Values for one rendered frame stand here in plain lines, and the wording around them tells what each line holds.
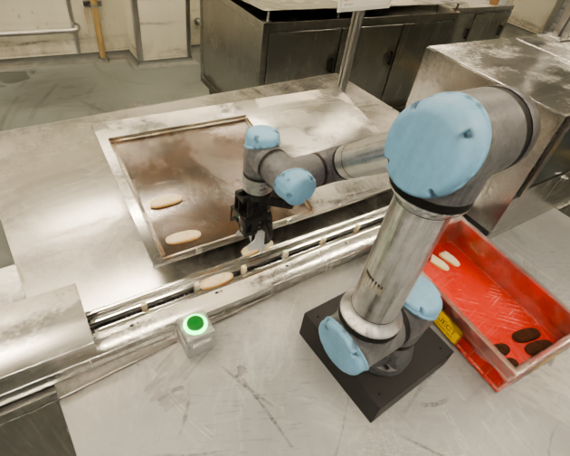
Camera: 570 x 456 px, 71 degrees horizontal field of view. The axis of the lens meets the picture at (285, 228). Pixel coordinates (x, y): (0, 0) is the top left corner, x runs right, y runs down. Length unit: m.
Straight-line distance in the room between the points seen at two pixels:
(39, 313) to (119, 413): 0.28
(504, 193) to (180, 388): 1.13
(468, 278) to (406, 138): 0.94
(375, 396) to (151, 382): 0.50
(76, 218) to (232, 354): 0.67
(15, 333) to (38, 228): 0.45
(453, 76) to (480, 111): 1.03
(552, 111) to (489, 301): 0.57
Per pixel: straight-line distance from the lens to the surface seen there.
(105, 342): 1.04
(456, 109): 0.50
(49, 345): 1.00
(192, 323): 0.98
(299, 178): 0.79
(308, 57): 3.07
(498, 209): 1.52
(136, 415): 0.99
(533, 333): 1.36
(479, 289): 1.40
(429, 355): 1.08
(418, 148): 0.51
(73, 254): 1.30
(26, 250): 1.35
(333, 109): 1.78
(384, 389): 0.98
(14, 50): 4.63
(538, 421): 1.22
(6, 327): 1.06
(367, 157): 0.79
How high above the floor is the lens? 1.73
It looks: 43 degrees down
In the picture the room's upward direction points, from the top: 10 degrees clockwise
